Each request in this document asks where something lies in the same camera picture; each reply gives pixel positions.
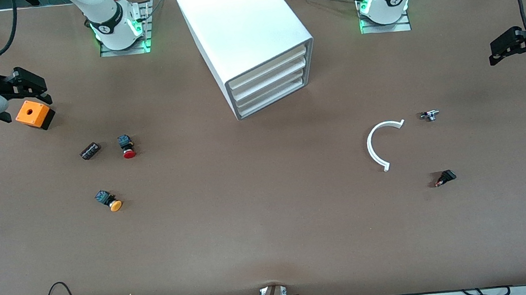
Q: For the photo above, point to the red push button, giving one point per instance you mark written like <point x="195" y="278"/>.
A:
<point x="126" y="145"/>

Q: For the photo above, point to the orange push button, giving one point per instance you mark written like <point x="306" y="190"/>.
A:
<point x="113" y="204"/>

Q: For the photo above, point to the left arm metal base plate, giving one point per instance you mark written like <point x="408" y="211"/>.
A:
<point x="388" y="28"/>

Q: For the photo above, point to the small metal toggle switch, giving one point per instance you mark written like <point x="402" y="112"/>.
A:
<point x="430" y="115"/>

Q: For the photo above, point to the small metal bracket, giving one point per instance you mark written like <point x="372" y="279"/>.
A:
<point x="283" y="292"/>

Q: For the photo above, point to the orange button enclosure box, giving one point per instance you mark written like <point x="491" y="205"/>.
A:
<point x="31" y="113"/>

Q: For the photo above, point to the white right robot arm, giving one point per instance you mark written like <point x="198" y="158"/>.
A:
<point x="108" y="6"/>

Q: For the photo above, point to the small black rocker switch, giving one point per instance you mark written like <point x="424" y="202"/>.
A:
<point x="447" y="176"/>

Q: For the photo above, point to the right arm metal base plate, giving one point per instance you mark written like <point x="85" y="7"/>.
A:
<point x="123" y="52"/>

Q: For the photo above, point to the small black terminal block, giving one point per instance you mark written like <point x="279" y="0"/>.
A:
<point x="90" y="151"/>

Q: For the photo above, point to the white curved plastic arc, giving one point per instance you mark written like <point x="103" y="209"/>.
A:
<point x="370" y="147"/>

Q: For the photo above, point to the white drawer cabinet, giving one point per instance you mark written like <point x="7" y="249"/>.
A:
<point x="238" y="16"/>

